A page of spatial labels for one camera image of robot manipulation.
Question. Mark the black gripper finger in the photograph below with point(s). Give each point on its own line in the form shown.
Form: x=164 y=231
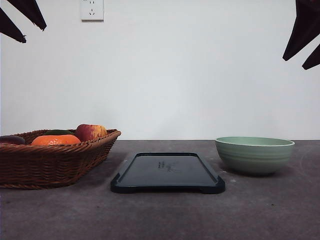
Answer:
x=9 y=29
x=313 y=60
x=307 y=26
x=31 y=10

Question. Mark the green ceramic bowl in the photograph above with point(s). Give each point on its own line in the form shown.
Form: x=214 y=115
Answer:
x=254 y=154

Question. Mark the brown wicker basket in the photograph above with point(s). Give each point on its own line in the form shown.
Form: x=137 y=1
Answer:
x=37 y=166

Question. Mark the dark purple fruit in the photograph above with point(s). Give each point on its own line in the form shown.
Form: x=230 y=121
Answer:
x=12 y=140

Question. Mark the green fruit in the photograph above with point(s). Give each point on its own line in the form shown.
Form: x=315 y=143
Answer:
x=58 y=132

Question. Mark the orange tangerine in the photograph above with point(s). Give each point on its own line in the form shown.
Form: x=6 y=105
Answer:
x=56 y=139

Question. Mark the red yellow apple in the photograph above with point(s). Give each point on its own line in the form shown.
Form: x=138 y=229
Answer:
x=88 y=132

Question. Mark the dark rectangular tray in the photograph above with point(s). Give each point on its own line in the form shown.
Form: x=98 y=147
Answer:
x=166 y=173

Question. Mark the white wall socket left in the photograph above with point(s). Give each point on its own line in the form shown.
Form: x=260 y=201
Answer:
x=91 y=11

